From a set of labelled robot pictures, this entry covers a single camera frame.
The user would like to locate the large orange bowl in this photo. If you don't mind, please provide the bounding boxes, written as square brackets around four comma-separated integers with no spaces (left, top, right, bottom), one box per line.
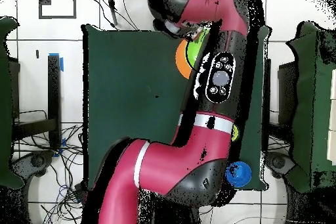
[175,39,194,79]

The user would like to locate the green bowl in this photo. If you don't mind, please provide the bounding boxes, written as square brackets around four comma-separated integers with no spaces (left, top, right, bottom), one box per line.
[185,28,211,69]

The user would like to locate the dark green tablecloth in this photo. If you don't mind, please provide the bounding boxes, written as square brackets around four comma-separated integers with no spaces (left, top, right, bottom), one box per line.
[81,23,272,192]

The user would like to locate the yellow cup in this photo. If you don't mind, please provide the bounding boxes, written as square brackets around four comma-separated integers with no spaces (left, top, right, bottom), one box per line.
[230,124,240,143]

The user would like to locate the blue bowl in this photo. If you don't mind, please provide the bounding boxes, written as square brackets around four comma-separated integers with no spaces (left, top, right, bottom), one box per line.
[224,161,253,189]

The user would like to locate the blue tape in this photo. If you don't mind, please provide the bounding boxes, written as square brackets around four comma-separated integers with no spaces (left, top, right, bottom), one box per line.
[48,52,64,72]

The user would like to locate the black stand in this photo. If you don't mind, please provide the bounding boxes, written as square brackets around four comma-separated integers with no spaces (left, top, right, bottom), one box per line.
[11,54,62,151]

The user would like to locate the black power box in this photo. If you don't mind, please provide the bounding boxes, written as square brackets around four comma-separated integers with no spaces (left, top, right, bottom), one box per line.
[73,183,89,201]

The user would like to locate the dark grey chair base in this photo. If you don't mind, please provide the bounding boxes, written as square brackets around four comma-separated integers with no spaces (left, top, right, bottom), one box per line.
[264,151,296,179]
[11,150,54,180]

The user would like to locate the green cloth covered table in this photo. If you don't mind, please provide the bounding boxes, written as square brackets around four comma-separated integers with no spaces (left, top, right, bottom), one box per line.
[284,20,336,193]
[0,16,25,190]

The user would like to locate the white box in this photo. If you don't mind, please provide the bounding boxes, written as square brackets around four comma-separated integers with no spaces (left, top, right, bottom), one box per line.
[327,68,336,166]

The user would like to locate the black post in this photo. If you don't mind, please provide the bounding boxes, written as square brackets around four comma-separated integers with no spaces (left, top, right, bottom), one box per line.
[262,58,272,151]

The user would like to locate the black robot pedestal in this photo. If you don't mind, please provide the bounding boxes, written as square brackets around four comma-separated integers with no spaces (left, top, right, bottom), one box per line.
[145,202,203,224]

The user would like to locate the tangled floor cables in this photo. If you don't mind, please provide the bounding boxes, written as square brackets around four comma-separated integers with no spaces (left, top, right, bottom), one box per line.
[12,109,87,224]

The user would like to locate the black cable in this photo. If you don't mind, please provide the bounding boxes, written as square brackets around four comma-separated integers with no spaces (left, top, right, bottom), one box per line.
[89,0,140,32]

